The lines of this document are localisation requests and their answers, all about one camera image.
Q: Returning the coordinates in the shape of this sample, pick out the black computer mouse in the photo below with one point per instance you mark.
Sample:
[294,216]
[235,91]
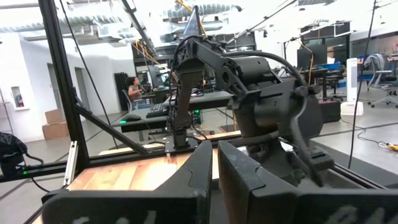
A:
[132,117]

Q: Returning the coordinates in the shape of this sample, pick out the white frame bracket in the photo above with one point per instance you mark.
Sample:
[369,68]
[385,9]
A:
[71,163]

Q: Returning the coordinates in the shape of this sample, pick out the large cardboard box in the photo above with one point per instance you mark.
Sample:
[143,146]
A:
[55,130]

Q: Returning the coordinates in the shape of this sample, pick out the small cardboard box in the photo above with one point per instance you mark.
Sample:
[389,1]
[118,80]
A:
[54,116]

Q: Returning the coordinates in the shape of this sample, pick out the black keyboard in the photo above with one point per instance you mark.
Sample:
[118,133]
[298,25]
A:
[157,110]

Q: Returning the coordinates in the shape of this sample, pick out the yellow plug on floor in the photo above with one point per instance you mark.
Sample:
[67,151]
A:
[392,147]

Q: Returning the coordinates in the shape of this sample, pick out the white tower fan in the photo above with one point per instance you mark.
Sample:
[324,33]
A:
[352,84]

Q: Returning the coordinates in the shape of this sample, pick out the grey office chair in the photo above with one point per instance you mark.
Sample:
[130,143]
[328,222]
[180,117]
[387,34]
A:
[381,74]

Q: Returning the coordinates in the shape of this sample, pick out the person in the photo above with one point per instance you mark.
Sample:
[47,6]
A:
[135,90]

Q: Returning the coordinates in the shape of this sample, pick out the black desk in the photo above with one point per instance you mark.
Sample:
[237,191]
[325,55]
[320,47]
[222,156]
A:
[146,123]

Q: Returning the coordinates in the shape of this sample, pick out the fire extinguisher wall cabinet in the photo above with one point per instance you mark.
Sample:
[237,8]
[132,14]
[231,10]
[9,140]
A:
[19,98]

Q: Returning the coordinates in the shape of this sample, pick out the black monitor on stand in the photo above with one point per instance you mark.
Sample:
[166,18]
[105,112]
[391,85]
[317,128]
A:
[311,56]

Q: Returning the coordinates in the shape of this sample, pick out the black aluminium rig frame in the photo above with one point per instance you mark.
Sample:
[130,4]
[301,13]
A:
[59,77]

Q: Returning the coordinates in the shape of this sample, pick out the mesh office chair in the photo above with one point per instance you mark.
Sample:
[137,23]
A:
[128,101]

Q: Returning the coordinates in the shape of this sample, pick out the black device with green light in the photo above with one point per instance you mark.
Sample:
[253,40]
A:
[11,152]

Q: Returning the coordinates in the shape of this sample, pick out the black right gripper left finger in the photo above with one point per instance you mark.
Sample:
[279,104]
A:
[174,205]

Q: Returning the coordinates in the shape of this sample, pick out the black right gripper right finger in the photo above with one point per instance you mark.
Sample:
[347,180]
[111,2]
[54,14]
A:
[264,202]

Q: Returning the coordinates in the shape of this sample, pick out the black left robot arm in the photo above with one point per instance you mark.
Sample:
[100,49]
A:
[186,93]

